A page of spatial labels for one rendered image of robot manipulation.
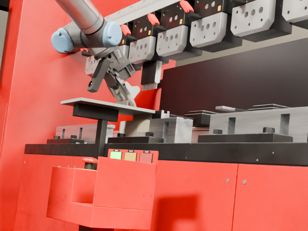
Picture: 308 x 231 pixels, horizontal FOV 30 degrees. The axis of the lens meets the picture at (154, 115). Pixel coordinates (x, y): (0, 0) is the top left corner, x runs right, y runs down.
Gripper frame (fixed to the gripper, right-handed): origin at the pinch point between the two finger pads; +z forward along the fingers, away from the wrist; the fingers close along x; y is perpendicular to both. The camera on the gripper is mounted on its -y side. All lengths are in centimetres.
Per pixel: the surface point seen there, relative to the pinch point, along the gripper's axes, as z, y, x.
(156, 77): -3.5, 13.0, -4.0
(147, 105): 24, 50, 86
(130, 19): -23.1, 24.9, 13.8
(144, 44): -14.7, 17.1, 0.1
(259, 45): 61, 212, 184
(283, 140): 10, -6, -75
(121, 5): -28.6, 29.6, 23.3
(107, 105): -5.9, -9.5, -7.7
